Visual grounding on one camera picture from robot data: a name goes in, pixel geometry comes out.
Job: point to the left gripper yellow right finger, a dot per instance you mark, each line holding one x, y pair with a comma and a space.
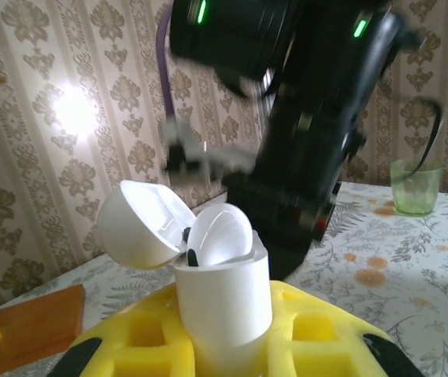
317, 337

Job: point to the green plastic cup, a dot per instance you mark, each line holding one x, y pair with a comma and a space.
416, 192

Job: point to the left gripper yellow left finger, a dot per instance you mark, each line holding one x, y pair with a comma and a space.
145, 345

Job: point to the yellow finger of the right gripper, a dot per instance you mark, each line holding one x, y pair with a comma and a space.
294, 255

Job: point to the white earbud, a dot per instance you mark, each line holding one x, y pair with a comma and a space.
223, 231

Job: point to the white square earbud case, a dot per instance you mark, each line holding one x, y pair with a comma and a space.
223, 298

